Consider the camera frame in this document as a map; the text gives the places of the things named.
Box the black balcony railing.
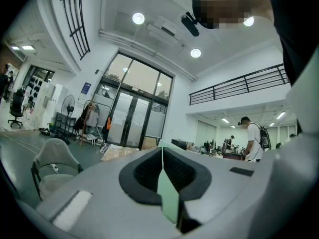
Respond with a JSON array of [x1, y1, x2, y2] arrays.
[[188, 63, 290, 106]]

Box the flattened cardboard sheets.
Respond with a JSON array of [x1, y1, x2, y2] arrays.
[[101, 143, 140, 161]]

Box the black-framed glass door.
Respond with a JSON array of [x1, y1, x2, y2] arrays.
[[94, 51, 174, 150]]

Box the coat rack with clothes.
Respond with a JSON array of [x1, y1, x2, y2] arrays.
[[74, 100, 112, 146]]

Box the person's black shirt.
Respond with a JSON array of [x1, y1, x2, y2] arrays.
[[264, 0, 319, 84]]

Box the black office chair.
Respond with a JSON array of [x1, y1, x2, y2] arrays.
[[7, 88, 25, 129]]

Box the black floor fan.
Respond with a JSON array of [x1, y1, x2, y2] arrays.
[[61, 94, 76, 145]]

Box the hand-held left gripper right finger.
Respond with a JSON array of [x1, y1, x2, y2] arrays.
[[163, 133, 317, 239]]

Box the blue wall poster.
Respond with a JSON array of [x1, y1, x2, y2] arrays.
[[81, 82, 92, 96]]

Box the light green board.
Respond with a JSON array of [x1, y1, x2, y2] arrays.
[[157, 138, 180, 225]]

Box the black head-mounted camera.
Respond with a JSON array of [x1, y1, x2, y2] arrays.
[[180, 11, 200, 37]]

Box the brown cardboard box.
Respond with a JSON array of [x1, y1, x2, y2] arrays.
[[142, 136, 159, 150]]

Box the grey chair with black legs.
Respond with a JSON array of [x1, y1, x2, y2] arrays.
[[31, 137, 84, 201]]

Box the white ceiling air conditioner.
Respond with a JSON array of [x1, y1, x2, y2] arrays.
[[146, 15, 180, 44]]

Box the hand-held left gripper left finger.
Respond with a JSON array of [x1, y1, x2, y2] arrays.
[[37, 147, 180, 239]]

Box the person's head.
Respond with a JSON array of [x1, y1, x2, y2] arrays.
[[191, 0, 275, 30]]

